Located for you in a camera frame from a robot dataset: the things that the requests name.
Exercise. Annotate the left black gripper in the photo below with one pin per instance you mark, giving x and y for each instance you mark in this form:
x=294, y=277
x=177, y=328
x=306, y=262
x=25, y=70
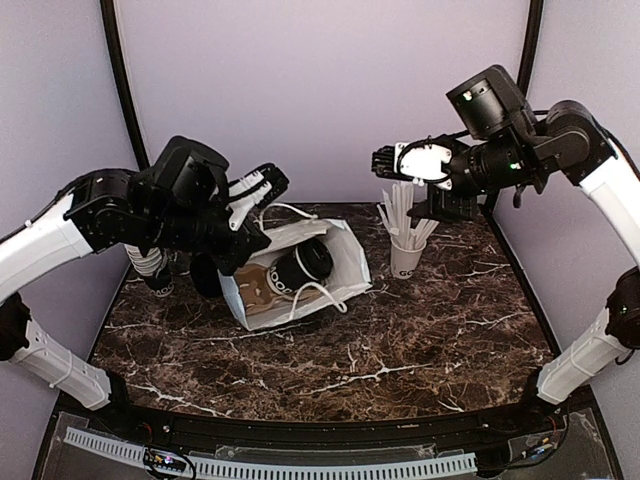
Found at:
x=251, y=241

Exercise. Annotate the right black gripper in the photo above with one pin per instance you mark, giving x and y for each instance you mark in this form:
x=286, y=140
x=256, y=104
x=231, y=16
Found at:
x=446, y=208

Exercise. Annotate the stack of black lids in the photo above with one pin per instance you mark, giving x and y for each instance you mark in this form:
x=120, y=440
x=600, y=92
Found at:
x=204, y=276

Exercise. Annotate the stack of paper cups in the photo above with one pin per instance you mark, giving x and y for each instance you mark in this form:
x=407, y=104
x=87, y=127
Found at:
x=153, y=268

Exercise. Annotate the white cup holding straws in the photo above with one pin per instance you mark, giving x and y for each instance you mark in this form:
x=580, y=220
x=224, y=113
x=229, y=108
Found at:
x=404, y=261

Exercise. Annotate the brown cardboard cup carrier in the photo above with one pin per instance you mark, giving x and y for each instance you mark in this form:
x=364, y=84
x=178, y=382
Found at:
x=255, y=290

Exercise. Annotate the black paper coffee cup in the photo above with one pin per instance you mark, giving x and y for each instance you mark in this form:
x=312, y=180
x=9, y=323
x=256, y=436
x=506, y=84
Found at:
x=285, y=276

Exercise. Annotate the white paper bag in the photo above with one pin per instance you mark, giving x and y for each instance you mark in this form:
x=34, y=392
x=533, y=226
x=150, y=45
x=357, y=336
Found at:
x=350, y=275

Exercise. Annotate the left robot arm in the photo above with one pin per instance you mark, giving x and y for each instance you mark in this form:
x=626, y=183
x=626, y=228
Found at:
x=183, y=202

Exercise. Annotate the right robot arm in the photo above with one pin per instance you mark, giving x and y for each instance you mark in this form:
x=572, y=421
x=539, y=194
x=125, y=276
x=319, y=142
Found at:
x=515, y=149

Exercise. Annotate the green circuit board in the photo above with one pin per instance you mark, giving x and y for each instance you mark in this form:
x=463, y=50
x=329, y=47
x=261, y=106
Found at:
x=163, y=461

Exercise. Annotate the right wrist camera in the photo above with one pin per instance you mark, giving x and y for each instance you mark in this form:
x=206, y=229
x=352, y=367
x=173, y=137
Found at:
x=426, y=162

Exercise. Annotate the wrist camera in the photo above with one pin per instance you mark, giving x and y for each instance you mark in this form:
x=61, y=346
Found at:
x=258, y=188
x=426, y=162

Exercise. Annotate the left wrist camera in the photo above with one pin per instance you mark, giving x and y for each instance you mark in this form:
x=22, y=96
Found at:
x=258, y=188

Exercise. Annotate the black front table rail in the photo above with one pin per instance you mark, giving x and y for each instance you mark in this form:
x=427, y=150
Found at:
x=483, y=429

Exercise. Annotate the white slotted cable duct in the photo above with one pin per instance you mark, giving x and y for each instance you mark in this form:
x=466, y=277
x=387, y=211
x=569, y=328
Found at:
x=259, y=463

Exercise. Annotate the left black frame post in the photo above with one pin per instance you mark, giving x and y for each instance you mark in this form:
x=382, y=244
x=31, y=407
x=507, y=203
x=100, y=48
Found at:
x=121, y=80

